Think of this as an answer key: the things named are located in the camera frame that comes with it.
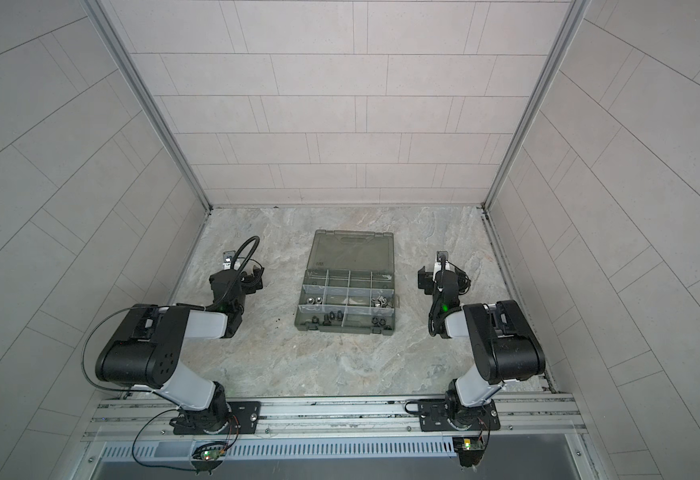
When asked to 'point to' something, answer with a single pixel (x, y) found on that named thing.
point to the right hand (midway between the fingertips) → (439, 264)
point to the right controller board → (470, 449)
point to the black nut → (375, 321)
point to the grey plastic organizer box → (349, 284)
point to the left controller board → (208, 456)
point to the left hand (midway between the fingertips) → (248, 261)
